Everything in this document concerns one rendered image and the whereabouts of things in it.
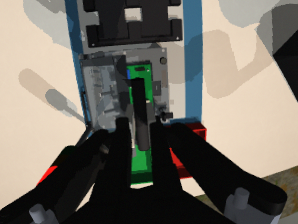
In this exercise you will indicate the green bin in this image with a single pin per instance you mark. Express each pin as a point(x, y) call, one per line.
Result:
point(141, 168)

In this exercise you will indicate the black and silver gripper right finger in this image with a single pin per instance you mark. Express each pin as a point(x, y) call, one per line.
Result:
point(242, 197)

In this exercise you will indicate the green circuit board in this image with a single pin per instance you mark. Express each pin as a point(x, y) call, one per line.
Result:
point(140, 71)

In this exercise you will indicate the red open-top bin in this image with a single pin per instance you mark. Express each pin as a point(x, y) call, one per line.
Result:
point(201, 130)

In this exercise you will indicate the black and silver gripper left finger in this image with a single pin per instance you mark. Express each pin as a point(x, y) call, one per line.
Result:
point(63, 190)

